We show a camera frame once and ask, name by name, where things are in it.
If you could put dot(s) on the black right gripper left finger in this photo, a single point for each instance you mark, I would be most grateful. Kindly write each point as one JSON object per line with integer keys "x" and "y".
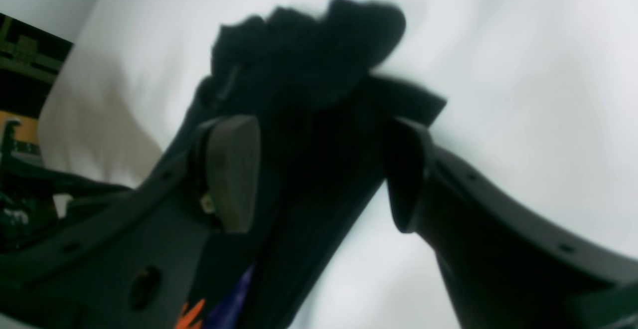
{"x": 131, "y": 264}

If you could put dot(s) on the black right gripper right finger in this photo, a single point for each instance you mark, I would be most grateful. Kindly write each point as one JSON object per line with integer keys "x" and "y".
{"x": 503, "y": 265}

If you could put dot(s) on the black T-shirt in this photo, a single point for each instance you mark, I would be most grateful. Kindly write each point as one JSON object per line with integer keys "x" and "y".
{"x": 322, "y": 115}

